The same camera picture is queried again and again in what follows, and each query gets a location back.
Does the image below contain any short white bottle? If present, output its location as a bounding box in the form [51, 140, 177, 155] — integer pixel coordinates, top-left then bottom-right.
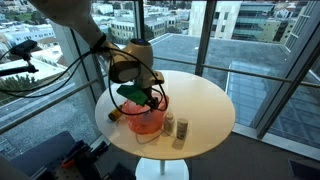
[163, 111, 176, 133]

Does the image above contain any yellow tube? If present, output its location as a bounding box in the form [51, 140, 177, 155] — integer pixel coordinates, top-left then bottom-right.
[107, 104, 125, 122]

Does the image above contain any orange plastic bag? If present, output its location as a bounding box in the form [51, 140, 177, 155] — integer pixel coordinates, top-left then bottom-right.
[120, 92, 170, 136]

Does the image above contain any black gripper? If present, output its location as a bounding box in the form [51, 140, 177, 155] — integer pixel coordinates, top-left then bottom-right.
[142, 87, 162, 112]

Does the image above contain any white perforated board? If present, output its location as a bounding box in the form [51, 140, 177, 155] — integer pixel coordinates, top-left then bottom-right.
[53, 165, 83, 180]

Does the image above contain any black camera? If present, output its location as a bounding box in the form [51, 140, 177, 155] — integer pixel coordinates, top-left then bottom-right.
[8, 39, 39, 59]

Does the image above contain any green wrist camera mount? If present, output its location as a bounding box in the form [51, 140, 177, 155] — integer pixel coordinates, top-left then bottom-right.
[116, 83, 150, 107]

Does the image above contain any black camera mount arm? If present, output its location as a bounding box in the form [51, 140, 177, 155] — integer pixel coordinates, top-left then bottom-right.
[0, 54, 40, 78]

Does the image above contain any grey metal window railing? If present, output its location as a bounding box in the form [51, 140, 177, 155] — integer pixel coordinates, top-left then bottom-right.
[0, 55, 320, 135]

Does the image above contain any white table pedestal base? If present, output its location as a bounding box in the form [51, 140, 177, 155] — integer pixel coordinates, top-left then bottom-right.
[134, 157, 190, 180]

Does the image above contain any dark blue padded seat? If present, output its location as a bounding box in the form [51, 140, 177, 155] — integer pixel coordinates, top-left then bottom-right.
[11, 130, 79, 178]

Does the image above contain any black orange clamp tool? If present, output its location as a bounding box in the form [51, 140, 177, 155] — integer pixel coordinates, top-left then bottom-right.
[61, 139, 110, 172]

